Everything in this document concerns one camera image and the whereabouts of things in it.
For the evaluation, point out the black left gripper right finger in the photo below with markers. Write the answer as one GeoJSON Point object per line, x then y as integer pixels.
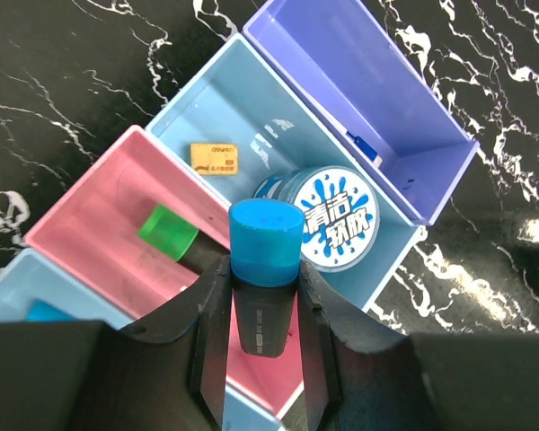
{"type": "Point", "coordinates": [361, 375]}

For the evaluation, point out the sky blue drawer box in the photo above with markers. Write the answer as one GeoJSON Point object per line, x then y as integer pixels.
{"type": "Point", "coordinates": [31, 278]}

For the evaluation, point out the small tan cork stamp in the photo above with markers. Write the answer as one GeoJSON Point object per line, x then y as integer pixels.
{"type": "Point", "coordinates": [214, 159]}

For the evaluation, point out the light blue drawer box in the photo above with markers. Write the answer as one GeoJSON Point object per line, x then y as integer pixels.
{"type": "Point", "coordinates": [237, 98]}

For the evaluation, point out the black highlighter blue cap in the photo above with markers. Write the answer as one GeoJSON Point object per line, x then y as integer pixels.
{"type": "Point", "coordinates": [265, 253]}

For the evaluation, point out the pink drawer box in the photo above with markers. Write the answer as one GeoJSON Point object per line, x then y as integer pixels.
{"type": "Point", "coordinates": [91, 232]}

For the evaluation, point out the white marker dark blue cap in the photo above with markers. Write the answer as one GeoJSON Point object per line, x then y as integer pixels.
{"type": "Point", "coordinates": [365, 148]}

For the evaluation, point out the purple drawer box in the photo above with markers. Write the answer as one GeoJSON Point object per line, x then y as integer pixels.
{"type": "Point", "coordinates": [340, 61]}

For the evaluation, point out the blue cleaning gel jar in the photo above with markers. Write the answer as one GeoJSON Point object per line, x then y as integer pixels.
{"type": "Point", "coordinates": [341, 213]}

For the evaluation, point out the black marble pattern mat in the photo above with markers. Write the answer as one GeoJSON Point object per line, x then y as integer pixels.
{"type": "Point", "coordinates": [75, 74]}

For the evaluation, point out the black highlighter green cap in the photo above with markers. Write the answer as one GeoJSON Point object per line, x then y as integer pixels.
{"type": "Point", "coordinates": [180, 240]}

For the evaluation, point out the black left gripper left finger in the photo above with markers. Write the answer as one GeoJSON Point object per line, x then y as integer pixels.
{"type": "Point", "coordinates": [165, 371]}

